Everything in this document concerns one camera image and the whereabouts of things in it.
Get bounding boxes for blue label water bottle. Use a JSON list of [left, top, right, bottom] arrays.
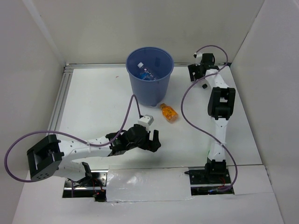
[[137, 62, 160, 81]]

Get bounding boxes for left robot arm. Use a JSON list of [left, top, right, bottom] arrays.
[[27, 124, 161, 186]]

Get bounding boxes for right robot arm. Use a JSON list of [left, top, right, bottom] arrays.
[[188, 53, 236, 183]]

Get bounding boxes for blue plastic bin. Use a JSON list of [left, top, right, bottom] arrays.
[[126, 47, 174, 106]]

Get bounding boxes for orange juice bottle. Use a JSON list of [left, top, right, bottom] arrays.
[[160, 103, 178, 123]]

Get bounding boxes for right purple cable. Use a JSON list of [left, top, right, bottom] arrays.
[[181, 45, 239, 192]]

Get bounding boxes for purple cable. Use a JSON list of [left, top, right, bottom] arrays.
[[181, 45, 239, 192], [4, 94, 142, 198]]

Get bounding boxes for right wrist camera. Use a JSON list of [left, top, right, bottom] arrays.
[[193, 52, 203, 66]]

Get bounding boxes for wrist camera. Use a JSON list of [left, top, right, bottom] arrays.
[[137, 115, 154, 132], [193, 52, 203, 66]]

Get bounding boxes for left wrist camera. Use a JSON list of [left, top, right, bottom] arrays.
[[137, 115, 154, 132]]

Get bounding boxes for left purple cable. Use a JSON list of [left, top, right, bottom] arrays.
[[4, 94, 142, 198]]

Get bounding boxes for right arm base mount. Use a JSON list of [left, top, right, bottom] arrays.
[[184, 160, 234, 196]]

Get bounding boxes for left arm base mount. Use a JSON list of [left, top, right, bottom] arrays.
[[62, 169, 108, 202]]

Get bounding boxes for aluminium frame rail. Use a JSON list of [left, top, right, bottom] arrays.
[[48, 63, 132, 140]]

